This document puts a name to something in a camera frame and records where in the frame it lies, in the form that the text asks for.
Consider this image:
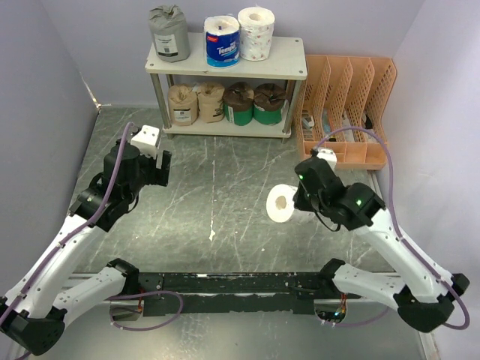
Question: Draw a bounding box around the grey paper roll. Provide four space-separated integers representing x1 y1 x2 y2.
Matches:
148 4 191 62

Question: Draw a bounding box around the orange plastic file organizer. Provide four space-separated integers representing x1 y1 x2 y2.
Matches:
294 55 397 170

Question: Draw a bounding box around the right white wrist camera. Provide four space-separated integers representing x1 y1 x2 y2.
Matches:
311 147 338 170

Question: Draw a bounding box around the white dotted paper roll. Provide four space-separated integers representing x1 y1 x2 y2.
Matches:
265 184 315 224
237 6 275 62

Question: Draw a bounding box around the beige two-tier shelf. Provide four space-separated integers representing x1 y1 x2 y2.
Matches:
145 33 308 143

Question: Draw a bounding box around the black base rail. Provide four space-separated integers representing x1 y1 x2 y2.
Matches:
93 271 361 318

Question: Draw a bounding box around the blue Tempo tissue pack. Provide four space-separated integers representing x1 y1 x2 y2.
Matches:
203 15 240 68

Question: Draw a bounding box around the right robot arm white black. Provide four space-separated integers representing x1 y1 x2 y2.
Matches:
293 157 470 333

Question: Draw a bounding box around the tan cartoon paper roll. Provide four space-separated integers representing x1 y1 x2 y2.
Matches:
197 82 225 123

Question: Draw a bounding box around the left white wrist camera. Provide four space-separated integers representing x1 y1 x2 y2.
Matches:
130 125 161 159

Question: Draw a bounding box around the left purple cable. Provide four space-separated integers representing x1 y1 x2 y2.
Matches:
0 121 185 360

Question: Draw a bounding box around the tan barcode paper roll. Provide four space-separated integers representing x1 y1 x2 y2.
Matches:
167 84 198 126

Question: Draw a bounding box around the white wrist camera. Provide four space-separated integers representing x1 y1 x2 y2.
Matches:
130 125 161 159
311 147 338 170

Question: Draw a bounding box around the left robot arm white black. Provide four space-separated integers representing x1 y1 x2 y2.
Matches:
1 141 172 356

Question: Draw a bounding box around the green brown paper roll labelled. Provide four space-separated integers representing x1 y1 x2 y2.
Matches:
253 83 287 125

